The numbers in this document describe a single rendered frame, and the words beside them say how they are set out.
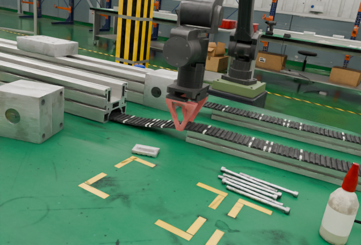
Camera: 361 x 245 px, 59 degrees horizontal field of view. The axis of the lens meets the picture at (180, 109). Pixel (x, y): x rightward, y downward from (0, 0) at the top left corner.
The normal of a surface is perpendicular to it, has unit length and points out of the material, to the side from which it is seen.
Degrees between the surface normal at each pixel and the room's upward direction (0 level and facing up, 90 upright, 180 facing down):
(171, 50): 90
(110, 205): 0
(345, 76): 89
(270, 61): 90
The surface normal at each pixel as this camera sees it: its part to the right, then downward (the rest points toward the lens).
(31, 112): -0.18, 0.29
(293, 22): -0.49, 0.22
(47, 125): 0.98, 0.17
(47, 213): 0.12, -0.94
